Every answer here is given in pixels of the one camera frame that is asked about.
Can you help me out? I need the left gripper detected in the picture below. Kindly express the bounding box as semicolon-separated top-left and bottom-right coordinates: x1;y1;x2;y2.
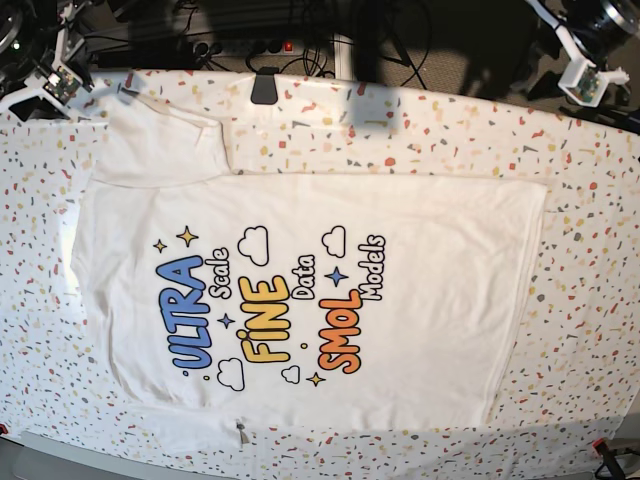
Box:
549;21;630;108

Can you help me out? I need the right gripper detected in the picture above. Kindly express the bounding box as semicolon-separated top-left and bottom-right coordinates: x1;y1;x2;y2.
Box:
1;29;93;120

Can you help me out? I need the white printed T-shirt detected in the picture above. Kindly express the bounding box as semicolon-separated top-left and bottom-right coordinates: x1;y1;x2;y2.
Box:
72;92;547;431

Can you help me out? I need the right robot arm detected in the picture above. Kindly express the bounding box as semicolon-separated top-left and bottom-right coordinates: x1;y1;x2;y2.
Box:
1;1;98;121

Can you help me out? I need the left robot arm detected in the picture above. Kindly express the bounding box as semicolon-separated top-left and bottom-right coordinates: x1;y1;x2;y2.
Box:
528;1;639;108

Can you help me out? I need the black power strip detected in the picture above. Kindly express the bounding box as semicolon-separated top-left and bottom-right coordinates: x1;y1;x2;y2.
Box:
91;38;304;70

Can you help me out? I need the black table clamp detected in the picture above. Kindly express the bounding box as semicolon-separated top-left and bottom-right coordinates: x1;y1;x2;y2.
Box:
250;67;279;105

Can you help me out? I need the white metal table leg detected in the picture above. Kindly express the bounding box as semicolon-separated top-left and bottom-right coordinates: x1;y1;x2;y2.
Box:
332;33;354;81

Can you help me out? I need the terrazzo patterned tablecloth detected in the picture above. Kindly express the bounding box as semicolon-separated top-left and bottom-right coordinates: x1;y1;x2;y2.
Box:
1;71;639;479

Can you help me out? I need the red clamp right corner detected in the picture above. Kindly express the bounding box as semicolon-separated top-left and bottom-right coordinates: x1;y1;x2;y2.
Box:
593;438;626;480

